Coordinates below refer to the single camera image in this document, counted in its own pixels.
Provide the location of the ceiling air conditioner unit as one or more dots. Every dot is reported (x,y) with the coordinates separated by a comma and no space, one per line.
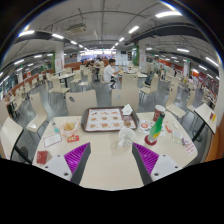
(76,28)

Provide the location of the white printed leaflet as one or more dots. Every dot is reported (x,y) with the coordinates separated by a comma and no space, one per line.
(185,143)

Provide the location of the crumpled white napkin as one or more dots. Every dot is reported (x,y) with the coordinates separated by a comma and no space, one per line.
(127,109)

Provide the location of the beige chair with oval hole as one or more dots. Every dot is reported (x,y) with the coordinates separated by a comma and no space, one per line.
(126,98)
(83,101)

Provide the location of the ceiling strip lights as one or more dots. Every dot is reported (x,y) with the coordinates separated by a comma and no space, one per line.
(168,14)

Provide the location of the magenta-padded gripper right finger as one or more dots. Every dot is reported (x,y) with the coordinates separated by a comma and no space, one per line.
(148,159)

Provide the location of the paper food wrapper with fries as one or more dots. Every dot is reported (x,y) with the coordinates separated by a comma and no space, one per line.
(70,128)

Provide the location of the white polka-dot mug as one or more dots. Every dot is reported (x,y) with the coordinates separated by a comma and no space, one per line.
(126,137)

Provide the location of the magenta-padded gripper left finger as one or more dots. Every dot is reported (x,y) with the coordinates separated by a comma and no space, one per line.
(76,159)

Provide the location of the beige table black leg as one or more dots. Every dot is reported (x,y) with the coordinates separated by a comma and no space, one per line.
(205,113)
(9,135)

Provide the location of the red paper box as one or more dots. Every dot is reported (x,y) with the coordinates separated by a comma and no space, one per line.
(43,157)

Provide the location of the small clear sanitizer bottle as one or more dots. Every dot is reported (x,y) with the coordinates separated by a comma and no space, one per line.
(55,127)

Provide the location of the printed sticker flyer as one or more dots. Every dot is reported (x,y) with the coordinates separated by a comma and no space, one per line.
(144,125)

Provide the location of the green drink bottle black cap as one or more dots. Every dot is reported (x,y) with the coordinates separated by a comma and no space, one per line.
(155,130)

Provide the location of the group of beige chairs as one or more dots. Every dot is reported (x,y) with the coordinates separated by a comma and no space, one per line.
(151,83)

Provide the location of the beige chair metal legs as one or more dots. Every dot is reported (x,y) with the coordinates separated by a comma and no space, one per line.
(37,111)

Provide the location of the person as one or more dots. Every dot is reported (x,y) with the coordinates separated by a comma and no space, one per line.
(108,72)

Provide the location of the flat round red coaster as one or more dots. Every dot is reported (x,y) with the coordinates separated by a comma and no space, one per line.
(147,142)

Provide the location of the small red sauce packet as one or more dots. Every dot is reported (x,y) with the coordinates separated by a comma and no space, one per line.
(73,138)

